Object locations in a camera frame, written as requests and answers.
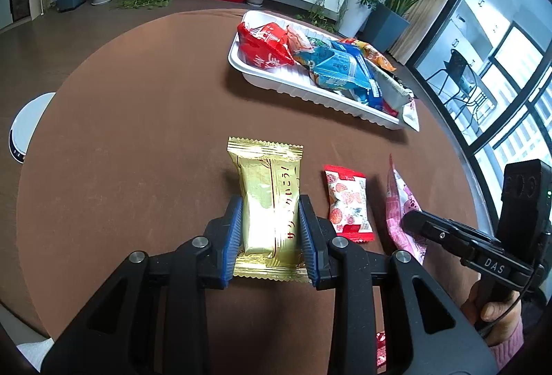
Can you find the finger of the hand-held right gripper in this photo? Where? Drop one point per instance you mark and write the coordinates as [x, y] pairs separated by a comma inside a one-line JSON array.
[[435, 230]]

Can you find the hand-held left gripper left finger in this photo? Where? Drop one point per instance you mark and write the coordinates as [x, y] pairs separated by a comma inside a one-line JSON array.
[[230, 245]]

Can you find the white ribbed cloth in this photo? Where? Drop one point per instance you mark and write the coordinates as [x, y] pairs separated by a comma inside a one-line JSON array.
[[32, 357]]

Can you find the pink snack packet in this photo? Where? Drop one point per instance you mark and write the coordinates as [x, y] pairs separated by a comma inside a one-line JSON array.
[[399, 202]]

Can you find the dark blue snack packet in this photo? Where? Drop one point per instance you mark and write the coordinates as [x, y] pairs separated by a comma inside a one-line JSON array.
[[374, 94]]

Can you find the small red-white snack packet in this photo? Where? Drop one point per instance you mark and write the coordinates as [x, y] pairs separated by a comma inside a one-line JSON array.
[[347, 202]]

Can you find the white round stool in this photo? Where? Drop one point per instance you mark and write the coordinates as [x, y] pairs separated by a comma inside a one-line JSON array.
[[30, 120]]

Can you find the yellow-orange snack packet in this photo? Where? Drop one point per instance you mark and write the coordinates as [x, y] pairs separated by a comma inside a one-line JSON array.
[[375, 56]]

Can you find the light blue snack packet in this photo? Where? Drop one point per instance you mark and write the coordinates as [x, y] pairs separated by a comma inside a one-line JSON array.
[[340, 71]]

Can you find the black metal chair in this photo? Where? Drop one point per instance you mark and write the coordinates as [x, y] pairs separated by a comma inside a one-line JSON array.
[[461, 77]]

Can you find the person's right forearm pink sleeve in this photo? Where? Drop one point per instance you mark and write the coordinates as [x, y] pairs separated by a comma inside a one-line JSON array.
[[509, 349]]

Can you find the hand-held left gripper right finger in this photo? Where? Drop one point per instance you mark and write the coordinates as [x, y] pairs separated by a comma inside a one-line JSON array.
[[310, 245]]

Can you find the gold snack packet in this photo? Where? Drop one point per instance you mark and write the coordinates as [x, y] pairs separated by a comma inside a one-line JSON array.
[[267, 194]]

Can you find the beige packet with red stripe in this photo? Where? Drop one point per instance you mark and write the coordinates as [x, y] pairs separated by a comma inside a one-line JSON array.
[[407, 112]]

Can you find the red snack packet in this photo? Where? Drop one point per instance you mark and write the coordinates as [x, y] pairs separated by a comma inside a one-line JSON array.
[[263, 47]]

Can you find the white round plant pot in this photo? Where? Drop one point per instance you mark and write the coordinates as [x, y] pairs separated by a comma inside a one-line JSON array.
[[356, 21]]

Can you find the white plastic tray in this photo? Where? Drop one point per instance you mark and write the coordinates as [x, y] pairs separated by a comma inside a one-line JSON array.
[[284, 84]]

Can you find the dark red foil packet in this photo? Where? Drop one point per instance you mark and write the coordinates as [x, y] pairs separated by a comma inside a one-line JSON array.
[[381, 351]]

